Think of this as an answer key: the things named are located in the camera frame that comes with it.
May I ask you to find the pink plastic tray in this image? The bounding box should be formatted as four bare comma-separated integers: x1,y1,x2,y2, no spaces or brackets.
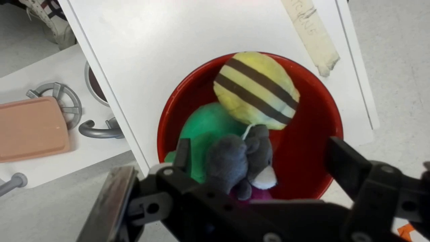
0,96,71,163

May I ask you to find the white toy kitchen counter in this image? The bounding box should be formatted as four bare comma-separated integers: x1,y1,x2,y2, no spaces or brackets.
0,45,136,190

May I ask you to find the gray toy faucet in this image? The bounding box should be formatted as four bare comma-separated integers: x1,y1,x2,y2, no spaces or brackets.
78,117,125,140

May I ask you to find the white cabinet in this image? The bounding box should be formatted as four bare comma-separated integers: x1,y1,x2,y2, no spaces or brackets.
58,0,382,213

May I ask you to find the magenta plush toy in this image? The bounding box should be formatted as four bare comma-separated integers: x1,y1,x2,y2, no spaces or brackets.
230,187,274,203

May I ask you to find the yellow brown-striped plush toy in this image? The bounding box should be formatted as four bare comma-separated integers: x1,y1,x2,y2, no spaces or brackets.
212,51,301,132

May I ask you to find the gray plush doll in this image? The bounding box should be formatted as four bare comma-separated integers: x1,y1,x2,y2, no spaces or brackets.
206,124,280,202

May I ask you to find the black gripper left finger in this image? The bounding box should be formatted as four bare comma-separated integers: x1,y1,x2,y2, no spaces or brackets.
173,138,194,174

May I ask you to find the green plush toy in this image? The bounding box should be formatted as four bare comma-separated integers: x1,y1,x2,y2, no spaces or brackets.
164,101,247,186

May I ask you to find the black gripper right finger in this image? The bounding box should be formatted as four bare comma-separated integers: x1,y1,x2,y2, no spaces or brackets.
324,136,375,202

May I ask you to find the small orange floor tape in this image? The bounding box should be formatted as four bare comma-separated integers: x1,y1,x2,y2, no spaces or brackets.
395,222,421,242

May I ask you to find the beige masking tape strip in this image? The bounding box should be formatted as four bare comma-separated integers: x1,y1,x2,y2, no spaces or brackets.
281,0,341,78

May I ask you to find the red bowl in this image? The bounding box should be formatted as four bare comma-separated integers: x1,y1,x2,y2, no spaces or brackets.
156,51,345,201

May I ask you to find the gray toy knob peg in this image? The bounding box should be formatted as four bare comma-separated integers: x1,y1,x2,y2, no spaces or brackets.
0,172,30,198

